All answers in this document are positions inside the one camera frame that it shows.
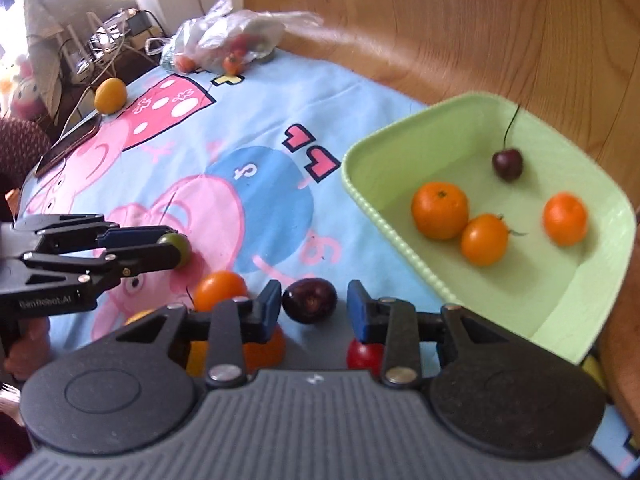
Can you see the wooden board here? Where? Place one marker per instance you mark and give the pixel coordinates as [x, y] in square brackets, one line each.
[450, 25]

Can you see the plush toy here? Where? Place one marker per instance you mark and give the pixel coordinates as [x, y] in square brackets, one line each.
[25, 94]

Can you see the red tomato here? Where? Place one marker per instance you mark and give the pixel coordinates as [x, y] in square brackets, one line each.
[364, 359]

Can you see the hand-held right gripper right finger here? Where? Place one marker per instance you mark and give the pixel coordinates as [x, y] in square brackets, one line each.
[357, 311]

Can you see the dark purple tomato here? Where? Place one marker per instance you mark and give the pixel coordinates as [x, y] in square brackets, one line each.
[309, 301]

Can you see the orange tomato with green stem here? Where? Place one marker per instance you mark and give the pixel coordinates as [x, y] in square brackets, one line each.
[484, 240]

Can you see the dark cherry with long stem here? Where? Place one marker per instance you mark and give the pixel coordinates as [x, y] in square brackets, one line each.
[507, 165]

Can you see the white cloth cover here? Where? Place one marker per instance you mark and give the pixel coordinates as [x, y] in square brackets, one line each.
[55, 7]

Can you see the black smartphone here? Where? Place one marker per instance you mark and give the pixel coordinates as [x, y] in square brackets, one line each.
[67, 146]

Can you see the blue cartoon pig blanket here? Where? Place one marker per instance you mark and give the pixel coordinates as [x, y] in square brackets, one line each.
[280, 125]

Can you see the yellow tomato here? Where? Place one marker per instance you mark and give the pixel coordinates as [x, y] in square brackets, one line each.
[595, 371]
[137, 316]

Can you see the person's left hand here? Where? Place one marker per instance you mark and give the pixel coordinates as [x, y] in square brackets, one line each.
[30, 349]

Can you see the light green plastic tray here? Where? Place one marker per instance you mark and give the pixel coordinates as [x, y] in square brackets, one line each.
[500, 275]

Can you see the black charger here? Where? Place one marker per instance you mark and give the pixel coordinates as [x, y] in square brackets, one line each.
[141, 22]

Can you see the cherry tomatoes inside bag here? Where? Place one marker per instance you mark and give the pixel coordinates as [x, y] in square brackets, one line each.
[232, 64]

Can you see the yellow lemon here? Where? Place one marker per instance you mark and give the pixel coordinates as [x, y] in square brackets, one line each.
[110, 95]

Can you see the maroon patterned cushion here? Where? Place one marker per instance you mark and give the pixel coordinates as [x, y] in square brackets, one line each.
[20, 146]

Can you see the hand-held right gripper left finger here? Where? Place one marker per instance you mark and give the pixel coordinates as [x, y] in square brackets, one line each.
[270, 306]

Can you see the small orange mandarin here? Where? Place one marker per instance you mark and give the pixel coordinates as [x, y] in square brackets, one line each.
[565, 219]

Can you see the clear plastic bag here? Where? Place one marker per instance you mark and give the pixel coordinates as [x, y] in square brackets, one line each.
[225, 27]

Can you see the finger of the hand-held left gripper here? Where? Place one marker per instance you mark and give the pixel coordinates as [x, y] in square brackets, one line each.
[130, 236]
[150, 259]

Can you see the large orange mandarin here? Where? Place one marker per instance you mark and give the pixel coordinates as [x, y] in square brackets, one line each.
[440, 210]

